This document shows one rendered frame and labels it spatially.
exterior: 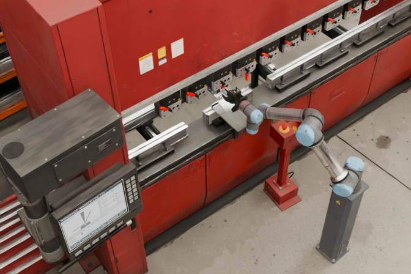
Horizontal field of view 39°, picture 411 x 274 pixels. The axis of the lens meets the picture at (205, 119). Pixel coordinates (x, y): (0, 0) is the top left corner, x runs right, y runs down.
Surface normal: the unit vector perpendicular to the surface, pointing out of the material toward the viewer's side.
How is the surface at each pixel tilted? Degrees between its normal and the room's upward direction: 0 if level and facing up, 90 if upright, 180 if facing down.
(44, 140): 0
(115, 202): 90
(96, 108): 0
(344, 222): 90
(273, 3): 90
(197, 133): 0
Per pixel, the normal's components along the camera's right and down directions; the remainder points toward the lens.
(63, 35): 0.60, 0.58
